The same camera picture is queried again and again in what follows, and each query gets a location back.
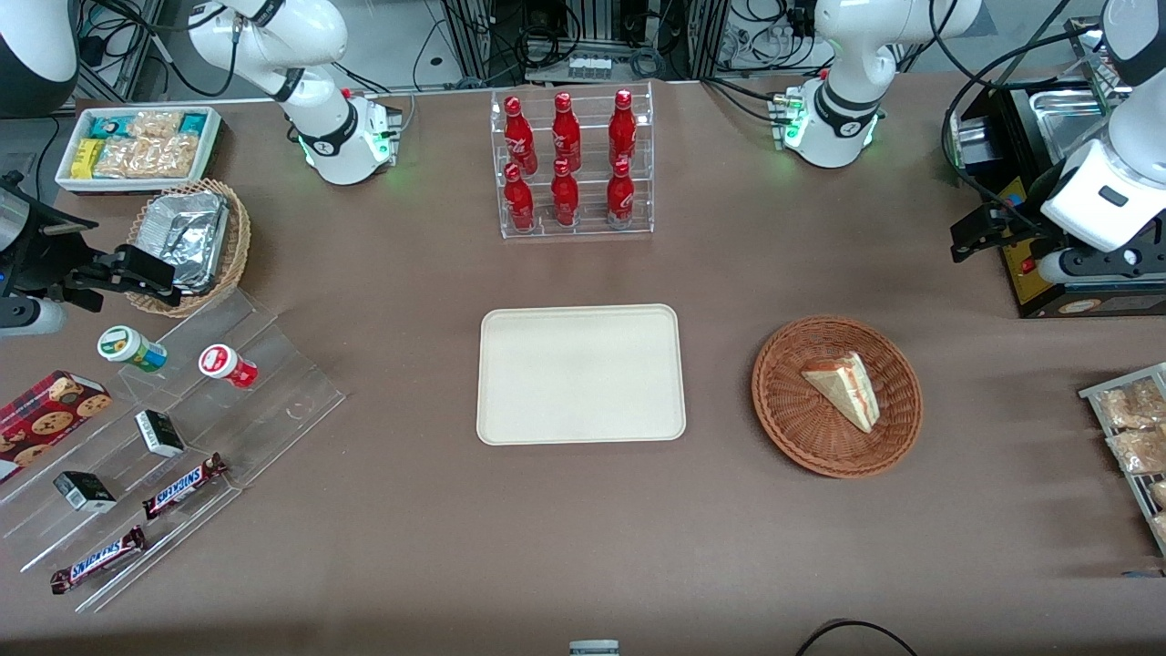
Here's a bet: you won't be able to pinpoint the cream rectangular tray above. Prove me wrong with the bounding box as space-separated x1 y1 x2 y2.
476 304 687 446

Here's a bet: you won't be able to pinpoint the black food warmer machine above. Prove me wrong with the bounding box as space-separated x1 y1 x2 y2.
951 16 1166 320

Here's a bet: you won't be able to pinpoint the large clear cracker bag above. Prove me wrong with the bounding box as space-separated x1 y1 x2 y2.
95 136 199 179

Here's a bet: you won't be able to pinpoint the black table edge cable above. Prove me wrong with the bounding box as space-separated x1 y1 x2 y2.
795 619 918 656

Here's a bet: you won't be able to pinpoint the red soda bottle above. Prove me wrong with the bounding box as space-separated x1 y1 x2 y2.
608 88 638 167
606 159 637 230
503 164 537 231
550 92 583 174
503 96 539 176
549 159 581 228

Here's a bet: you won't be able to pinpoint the grey wire rack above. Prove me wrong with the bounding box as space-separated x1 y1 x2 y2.
1079 363 1166 558

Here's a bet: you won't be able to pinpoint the small black box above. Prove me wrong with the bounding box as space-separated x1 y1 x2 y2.
53 470 118 514
135 410 187 459

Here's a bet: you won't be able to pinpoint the white snack bin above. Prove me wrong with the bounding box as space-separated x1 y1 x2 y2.
55 105 223 195

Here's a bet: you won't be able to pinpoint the brown wicker basket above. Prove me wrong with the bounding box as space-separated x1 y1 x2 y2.
752 316 924 479

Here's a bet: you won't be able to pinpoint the clear acrylic bottle rack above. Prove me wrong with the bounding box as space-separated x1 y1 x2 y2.
490 82 655 240

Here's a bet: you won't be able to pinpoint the triangle sandwich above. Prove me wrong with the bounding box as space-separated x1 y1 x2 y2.
800 352 881 434

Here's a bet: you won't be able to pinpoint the light tan wicker basket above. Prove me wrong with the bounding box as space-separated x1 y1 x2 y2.
125 178 252 318

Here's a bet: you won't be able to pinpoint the clear acrylic stepped stand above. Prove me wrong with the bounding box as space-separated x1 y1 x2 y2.
0 287 348 614

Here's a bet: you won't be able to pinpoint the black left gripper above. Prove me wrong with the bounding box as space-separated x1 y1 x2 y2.
951 204 1068 266

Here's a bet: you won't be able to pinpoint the aluminium foil containers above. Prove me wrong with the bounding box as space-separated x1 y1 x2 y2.
137 190 230 294

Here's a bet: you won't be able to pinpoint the red lid cup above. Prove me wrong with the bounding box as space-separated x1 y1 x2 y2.
199 343 260 391

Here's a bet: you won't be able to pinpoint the small clear cracker bag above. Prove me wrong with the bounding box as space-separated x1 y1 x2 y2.
128 109 185 142

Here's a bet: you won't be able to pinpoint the Snickers bar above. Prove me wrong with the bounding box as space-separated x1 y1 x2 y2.
50 526 148 596
141 453 230 521

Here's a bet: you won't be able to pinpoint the red cookie box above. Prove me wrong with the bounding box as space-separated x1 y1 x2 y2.
0 370 113 485

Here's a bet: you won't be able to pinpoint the green lid cup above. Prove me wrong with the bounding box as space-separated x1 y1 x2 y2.
97 325 169 374

